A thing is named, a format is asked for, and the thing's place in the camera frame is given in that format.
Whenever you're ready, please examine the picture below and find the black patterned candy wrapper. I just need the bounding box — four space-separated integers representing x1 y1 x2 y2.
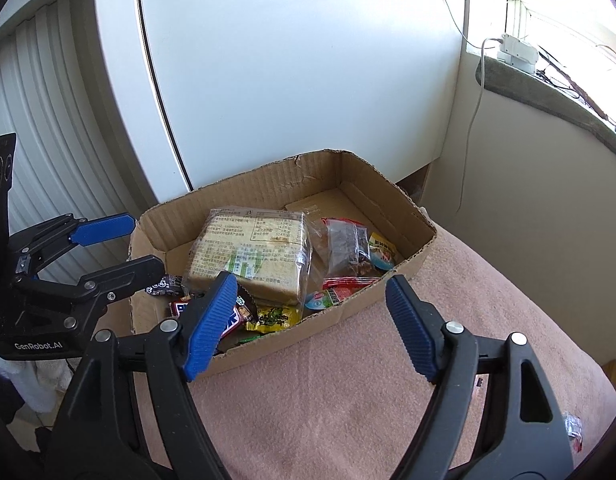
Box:
145 274 186 298

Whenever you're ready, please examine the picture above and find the clear pack of crackers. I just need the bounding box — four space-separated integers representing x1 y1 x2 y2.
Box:
183 207 312 306

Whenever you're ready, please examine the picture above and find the white power adapter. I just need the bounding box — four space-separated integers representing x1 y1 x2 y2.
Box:
497 34 539 74

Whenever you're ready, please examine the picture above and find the brown cardboard box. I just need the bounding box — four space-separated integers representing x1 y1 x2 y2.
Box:
126 147 438 378

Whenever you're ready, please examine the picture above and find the small yellow sachet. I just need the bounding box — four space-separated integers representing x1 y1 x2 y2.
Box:
246 306 302 334

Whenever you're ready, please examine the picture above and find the red clear bag dark snack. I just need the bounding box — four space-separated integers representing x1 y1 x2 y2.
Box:
309 218 381 278

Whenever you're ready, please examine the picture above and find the small red wrapped candy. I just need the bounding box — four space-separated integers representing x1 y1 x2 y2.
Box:
563 412 584 454

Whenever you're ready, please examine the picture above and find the snickers chocolate bar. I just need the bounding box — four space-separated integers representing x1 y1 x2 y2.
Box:
169 290 257 342

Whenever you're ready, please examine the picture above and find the pink table cloth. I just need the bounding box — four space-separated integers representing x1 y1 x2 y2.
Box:
189 231 616 479

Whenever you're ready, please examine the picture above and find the white refrigerator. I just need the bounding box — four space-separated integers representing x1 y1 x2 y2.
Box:
94 0 465 202

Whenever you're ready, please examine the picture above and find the round blue jelly cup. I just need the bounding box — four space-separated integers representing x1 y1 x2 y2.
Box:
305 288 346 311

